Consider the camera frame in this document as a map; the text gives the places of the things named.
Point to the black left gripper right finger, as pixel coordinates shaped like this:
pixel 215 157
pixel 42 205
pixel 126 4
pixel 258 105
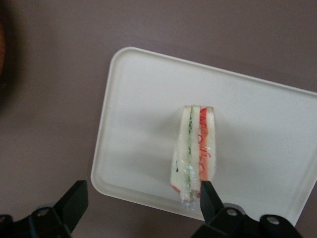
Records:
pixel 210 203

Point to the plastic-wrapped triangle sandwich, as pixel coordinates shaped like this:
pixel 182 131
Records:
pixel 194 148

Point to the round brown wicker basket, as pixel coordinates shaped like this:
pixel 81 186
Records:
pixel 1 49

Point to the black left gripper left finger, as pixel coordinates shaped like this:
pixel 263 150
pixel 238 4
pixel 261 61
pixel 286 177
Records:
pixel 71 203

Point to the cream rectangular plastic tray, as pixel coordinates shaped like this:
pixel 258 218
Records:
pixel 247 99

